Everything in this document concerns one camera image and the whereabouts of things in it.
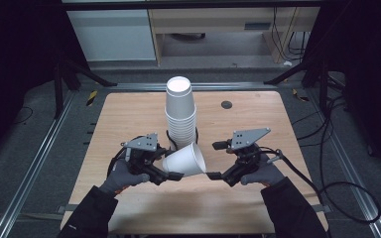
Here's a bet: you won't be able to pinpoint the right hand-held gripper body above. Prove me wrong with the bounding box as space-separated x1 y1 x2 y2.
229 127 272 186

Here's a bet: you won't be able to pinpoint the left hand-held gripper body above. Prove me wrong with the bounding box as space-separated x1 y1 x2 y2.
120 132 166 180

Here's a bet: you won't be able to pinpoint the black wire cup holder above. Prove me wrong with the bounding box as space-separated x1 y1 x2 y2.
166 127 199 153

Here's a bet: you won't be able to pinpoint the single white paper cup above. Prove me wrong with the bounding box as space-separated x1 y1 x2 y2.
162 142 207 178

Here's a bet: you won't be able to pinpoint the stack of white paper cups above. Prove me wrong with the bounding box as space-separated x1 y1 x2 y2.
164 75 197 152

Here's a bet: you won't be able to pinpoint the person's left hand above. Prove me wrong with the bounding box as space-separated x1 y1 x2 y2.
98 158 151 196

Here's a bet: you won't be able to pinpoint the person's right hand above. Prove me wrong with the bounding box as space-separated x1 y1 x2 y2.
240 153 286 187

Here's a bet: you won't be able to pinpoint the yellow and black tape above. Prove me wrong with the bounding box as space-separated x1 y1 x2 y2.
85 90 98 107
292 88 311 103

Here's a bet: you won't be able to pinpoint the black metal stand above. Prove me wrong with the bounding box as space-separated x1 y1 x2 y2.
263 59 346 113
53 59 117 120

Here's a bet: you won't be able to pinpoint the white cabinet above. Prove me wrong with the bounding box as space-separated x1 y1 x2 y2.
66 9 157 62

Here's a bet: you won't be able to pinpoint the light wooden desk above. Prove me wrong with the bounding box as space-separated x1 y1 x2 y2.
148 7 321 65

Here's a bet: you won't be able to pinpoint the aluminium floor rail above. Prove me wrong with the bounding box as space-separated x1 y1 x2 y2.
306 88 381 238
107 82 279 93
0 88 77 238

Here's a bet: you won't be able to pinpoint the black floor cables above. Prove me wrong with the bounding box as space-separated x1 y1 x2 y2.
291 95 348 148

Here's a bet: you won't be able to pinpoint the black cables under desk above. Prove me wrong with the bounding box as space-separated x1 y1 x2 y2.
272 7 312 62

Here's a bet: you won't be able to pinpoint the thin black floor cable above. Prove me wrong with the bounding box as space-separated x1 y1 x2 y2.
11 106 34 126

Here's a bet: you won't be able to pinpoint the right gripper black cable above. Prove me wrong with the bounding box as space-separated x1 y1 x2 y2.
254 147 381 224

